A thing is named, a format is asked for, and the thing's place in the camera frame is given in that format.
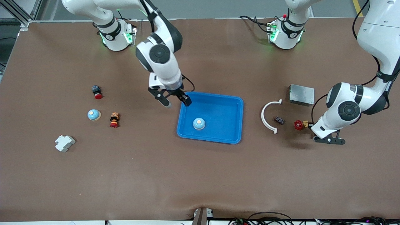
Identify light blue call bell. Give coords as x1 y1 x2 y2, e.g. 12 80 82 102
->
87 109 101 122
192 117 206 130

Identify brass valve with red handwheel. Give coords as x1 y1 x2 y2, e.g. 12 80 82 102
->
293 120 310 131

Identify silver perforated metal box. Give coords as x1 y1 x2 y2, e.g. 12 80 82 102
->
288 84 315 107

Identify blue plastic tray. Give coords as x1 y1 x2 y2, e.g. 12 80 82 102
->
177 91 244 144

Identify white circuit breaker block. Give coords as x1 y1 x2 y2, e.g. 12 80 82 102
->
55 135 76 153

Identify white curved plastic bracket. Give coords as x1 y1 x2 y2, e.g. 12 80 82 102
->
261 99 283 134

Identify black right base cable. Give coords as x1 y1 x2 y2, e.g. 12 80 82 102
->
116 9 135 22

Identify black table edge cables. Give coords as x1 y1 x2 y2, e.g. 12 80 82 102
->
230 212 400 225

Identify black left base cables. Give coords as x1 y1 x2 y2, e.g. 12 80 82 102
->
239 16 272 33

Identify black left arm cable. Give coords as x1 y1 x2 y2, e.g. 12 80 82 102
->
311 0 391 124

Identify aluminium extrusion frame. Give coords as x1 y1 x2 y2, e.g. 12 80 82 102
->
0 0 43 32

